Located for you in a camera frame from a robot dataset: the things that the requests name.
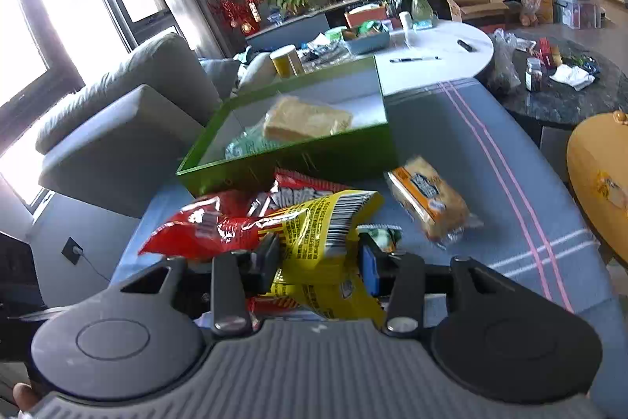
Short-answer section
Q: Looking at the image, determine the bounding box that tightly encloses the red snack bag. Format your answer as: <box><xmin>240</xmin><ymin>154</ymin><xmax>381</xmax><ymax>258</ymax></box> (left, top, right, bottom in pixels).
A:
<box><xmin>139</xmin><ymin>168</ymin><xmax>347</xmax><ymax>260</ymax></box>

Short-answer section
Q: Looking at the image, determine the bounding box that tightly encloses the orange bread packet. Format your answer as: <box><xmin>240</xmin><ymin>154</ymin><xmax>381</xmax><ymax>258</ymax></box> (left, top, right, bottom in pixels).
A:
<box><xmin>384</xmin><ymin>156</ymin><xmax>483</xmax><ymax>248</ymax></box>

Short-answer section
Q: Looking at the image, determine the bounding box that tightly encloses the yellow snack bag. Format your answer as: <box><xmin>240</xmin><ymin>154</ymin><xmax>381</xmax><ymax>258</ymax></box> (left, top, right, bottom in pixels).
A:
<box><xmin>250</xmin><ymin>189</ymin><xmax>385</xmax><ymax>328</ymax></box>

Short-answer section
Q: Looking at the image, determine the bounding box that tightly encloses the green snack packet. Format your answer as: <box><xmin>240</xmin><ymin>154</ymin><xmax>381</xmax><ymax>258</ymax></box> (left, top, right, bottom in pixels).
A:
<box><xmin>225</xmin><ymin>123</ymin><xmax>278</xmax><ymax>159</ymax></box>

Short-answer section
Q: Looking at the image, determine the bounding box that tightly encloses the pale bread packet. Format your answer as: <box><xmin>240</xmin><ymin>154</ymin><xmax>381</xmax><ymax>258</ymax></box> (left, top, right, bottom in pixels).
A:
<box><xmin>263</xmin><ymin>96</ymin><xmax>353</xmax><ymax>143</ymax></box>

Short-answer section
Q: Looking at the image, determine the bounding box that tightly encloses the blue striped tablecloth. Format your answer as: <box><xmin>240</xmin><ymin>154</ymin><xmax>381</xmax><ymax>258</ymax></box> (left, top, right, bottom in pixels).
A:
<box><xmin>113</xmin><ymin>78</ymin><xmax>627</xmax><ymax>418</ymax></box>

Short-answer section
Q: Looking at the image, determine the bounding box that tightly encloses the green cardboard box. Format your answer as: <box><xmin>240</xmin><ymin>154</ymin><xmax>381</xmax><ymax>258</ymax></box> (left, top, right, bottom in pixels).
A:
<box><xmin>177</xmin><ymin>57</ymin><xmax>397</xmax><ymax>196</ymax></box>

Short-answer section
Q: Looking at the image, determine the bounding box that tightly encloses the grey sofa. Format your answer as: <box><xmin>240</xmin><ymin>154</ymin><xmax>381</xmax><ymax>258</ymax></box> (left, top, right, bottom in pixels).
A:
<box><xmin>35</xmin><ymin>33</ymin><xmax>278</xmax><ymax>218</ymax></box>

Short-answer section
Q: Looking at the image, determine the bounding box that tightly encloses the black pen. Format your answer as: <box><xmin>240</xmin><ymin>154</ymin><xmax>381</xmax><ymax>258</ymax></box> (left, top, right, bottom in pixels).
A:
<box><xmin>390</xmin><ymin>56</ymin><xmax>441</xmax><ymax>64</ymax></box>

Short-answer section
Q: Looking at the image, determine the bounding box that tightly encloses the yellow canister white lid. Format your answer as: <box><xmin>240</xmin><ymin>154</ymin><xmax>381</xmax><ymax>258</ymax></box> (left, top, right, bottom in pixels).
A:
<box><xmin>269</xmin><ymin>45</ymin><xmax>305</xmax><ymax>79</ymax></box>

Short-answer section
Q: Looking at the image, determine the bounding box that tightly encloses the white oval coffee table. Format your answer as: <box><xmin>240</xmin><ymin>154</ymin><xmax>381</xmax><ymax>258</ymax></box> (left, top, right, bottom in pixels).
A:
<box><xmin>273</xmin><ymin>18</ymin><xmax>495</xmax><ymax>97</ymax></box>

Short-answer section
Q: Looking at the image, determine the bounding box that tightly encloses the yellow wooden stool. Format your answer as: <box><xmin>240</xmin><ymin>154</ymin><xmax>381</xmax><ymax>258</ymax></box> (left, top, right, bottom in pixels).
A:
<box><xmin>566</xmin><ymin>110</ymin><xmax>628</xmax><ymax>260</ymax></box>

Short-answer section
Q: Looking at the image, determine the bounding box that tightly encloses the blue grey tray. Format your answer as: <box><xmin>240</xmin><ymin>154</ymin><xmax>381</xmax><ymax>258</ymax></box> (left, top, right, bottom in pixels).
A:
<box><xmin>342</xmin><ymin>20</ymin><xmax>390</xmax><ymax>55</ymax></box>

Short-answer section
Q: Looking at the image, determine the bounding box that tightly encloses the black remote control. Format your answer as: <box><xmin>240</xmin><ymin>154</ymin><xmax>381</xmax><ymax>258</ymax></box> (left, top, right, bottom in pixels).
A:
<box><xmin>456</xmin><ymin>39</ymin><xmax>476</xmax><ymax>53</ymax></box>

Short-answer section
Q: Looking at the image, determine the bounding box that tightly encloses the dark round marble table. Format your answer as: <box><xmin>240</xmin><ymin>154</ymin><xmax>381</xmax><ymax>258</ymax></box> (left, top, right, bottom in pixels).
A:
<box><xmin>482</xmin><ymin>27</ymin><xmax>628</xmax><ymax>128</ymax></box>

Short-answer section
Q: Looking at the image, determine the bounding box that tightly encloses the red decorative plant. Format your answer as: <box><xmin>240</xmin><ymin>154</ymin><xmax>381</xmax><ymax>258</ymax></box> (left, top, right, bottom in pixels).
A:
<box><xmin>208</xmin><ymin>0</ymin><xmax>265</xmax><ymax>36</ymax></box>

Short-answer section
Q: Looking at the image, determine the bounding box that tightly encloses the open cardboard box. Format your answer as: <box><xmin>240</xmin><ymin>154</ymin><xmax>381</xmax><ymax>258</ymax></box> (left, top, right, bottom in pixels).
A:
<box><xmin>445</xmin><ymin>0</ymin><xmax>509</xmax><ymax>22</ymax></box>

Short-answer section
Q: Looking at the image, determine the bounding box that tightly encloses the dark tv console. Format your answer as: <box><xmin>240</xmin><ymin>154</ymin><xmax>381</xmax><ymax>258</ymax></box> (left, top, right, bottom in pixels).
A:
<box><xmin>245</xmin><ymin>0</ymin><xmax>541</xmax><ymax>52</ymax></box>

